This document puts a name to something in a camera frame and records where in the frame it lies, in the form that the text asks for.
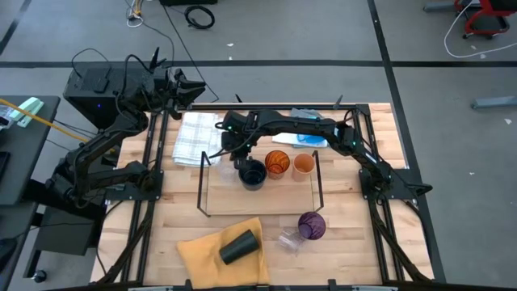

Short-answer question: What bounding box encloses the coiled black cable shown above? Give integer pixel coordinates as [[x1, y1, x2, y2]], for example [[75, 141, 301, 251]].
[[184, 4, 216, 30]]

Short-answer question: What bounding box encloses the red chair base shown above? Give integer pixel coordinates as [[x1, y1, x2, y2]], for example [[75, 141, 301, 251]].
[[454, 0, 517, 40]]

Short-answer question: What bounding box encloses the black computer tower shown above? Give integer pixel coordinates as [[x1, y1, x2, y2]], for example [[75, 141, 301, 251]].
[[63, 60, 179, 130]]

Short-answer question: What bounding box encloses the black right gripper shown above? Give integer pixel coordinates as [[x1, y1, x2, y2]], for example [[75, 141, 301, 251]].
[[221, 131, 254, 171]]

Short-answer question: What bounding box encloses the black box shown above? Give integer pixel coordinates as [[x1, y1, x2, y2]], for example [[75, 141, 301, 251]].
[[159, 0, 219, 6]]

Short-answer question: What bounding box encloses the tall black cup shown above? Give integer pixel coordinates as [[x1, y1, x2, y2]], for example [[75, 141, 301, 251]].
[[219, 229, 261, 266]]

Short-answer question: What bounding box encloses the grey cloth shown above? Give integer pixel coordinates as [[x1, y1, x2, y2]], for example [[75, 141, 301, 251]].
[[290, 108, 324, 120]]

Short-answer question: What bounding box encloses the orange faceted tumbler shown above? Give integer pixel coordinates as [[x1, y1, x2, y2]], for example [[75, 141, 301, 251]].
[[264, 150, 291, 181]]

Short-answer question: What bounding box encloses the mint green stapler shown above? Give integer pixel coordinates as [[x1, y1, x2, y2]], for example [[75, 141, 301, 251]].
[[7, 96, 44, 129]]

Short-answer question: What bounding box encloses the white checked cloth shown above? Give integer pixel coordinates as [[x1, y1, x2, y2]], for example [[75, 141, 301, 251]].
[[172, 112, 225, 167]]

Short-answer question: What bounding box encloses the black desk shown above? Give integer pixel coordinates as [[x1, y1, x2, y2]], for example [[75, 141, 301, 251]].
[[0, 95, 61, 207]]

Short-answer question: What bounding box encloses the yellow waffle cloth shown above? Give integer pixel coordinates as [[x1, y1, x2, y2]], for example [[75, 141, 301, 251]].
[[176, 217, 271, 286]]

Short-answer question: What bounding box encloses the black floor stand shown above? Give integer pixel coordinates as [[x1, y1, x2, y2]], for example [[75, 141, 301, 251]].
[[22, 179, 108, 280]]

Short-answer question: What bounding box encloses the yellow strap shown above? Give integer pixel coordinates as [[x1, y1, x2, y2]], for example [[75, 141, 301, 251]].
[[0, 97, 89, 143]]

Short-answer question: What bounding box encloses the dark blue enamel mug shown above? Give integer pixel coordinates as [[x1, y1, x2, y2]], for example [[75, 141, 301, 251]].
[[237, 159, 268, 192]]

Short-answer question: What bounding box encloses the yellow and white cable bundle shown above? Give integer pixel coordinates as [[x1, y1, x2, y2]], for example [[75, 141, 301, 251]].
[[125, 0, 146, 28]]

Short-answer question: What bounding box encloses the white floor cable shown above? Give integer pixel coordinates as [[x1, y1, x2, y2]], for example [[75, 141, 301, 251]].
[[443, 0, 517, 60]]

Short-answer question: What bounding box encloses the peach matte plastic cup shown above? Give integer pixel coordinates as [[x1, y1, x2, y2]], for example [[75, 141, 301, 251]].
[[292, 152, 316, 183]]

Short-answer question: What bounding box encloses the grey metal floor bar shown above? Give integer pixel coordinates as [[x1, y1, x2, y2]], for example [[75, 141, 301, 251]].
[[470, 95, 517, 110]]

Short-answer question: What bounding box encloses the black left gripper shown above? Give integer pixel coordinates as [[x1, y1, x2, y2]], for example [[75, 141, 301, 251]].
[[151, 66, 206, 121]]

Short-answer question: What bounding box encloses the grey floor object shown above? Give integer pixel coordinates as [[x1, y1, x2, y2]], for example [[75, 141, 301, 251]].
[[422, 0, 457, 12]]

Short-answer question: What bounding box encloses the purple faceted tumbler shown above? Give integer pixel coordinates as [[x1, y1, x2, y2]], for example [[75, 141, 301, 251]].
[[297, 211, 327, 241]]

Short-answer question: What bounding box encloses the clear plastic cup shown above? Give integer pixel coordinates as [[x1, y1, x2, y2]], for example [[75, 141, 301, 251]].
[[276, 226, 305, 255]]

